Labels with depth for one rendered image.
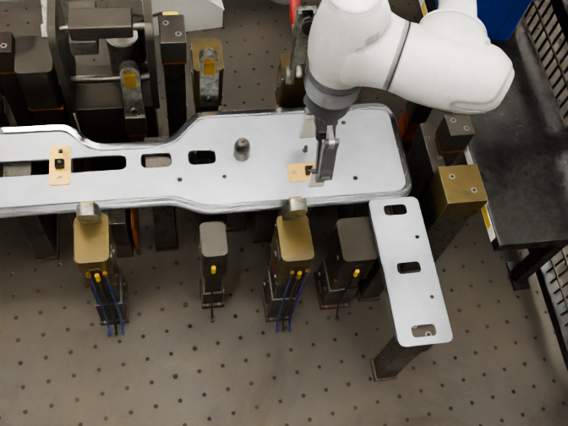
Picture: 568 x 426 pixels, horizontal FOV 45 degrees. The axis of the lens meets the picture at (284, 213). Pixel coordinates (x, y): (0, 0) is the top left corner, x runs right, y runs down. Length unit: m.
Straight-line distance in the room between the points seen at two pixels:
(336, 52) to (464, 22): 0.18
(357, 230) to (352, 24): 0.49
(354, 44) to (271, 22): 1.02
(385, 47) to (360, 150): 0.44
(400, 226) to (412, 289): 0.13
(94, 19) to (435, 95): 0.62
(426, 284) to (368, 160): 0.27
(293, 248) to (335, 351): 0.38
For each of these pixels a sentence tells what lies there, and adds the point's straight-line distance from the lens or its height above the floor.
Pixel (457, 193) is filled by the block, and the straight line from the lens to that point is 1.30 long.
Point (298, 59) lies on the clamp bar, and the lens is 1.35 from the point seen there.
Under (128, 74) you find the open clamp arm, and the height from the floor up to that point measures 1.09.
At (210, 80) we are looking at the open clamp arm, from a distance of 1.36.
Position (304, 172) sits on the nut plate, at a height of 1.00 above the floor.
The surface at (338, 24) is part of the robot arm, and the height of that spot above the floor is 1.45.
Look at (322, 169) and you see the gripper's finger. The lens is 1.16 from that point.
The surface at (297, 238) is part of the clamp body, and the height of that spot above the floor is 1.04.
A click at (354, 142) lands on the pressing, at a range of 1.38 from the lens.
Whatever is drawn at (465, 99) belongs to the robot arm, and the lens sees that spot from 0.98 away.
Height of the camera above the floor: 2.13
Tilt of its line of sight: 63 degrees down
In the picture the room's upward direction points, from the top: 13 degrees clockwise
